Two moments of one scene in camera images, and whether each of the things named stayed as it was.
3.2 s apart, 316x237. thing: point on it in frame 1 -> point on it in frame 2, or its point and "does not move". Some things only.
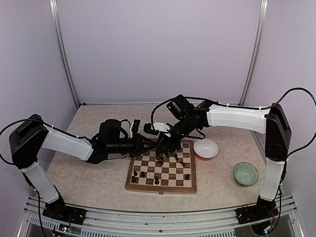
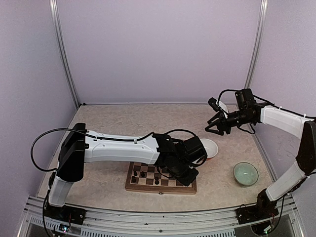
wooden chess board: (177, 175) does not move
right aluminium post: (263, 13) does not move
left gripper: (139, 148) -> (187, 180)
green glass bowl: (245, 174) does not move
